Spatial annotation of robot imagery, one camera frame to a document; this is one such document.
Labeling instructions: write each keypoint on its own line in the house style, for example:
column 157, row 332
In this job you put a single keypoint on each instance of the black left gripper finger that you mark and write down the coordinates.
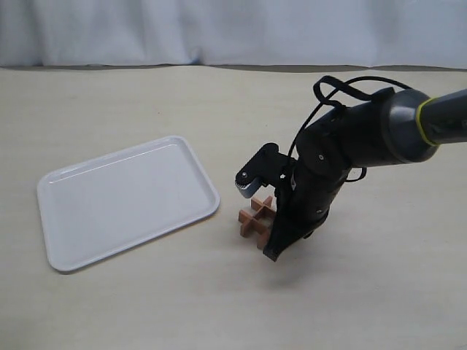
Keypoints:
column 284, row 233

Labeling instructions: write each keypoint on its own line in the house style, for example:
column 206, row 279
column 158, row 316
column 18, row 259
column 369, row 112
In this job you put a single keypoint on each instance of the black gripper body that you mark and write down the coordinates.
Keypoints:
column 331, row 151

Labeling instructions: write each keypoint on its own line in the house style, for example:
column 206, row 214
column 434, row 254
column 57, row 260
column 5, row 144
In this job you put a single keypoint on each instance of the notched wooden piece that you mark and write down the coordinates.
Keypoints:
column 262, row 238
column 249, row 229
column 256, row 203
column 257, row 214

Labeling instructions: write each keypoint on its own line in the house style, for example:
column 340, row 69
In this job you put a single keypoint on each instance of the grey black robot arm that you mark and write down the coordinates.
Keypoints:
column 397, row 128

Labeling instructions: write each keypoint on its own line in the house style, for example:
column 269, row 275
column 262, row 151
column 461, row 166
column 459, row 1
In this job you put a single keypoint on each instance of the white backdrop cloth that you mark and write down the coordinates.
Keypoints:
column 254, row 33

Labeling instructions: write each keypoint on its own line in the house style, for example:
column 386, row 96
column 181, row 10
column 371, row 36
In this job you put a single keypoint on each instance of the white plastic tray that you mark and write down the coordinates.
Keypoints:
column 101, row 207

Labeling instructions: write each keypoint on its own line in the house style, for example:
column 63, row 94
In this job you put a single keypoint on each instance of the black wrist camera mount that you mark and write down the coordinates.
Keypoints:
column 267, row 167

